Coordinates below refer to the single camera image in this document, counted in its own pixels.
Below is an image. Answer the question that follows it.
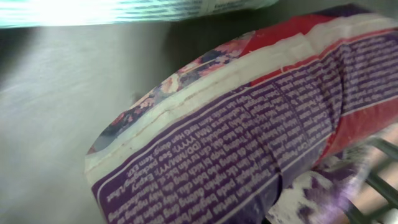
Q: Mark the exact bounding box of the purple sanitary pad pack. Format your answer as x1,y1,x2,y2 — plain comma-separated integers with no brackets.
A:
85,4,397,223

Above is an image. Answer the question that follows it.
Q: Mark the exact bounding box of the grey plastic mesh basket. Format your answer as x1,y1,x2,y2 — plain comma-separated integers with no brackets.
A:
345,137,397,224

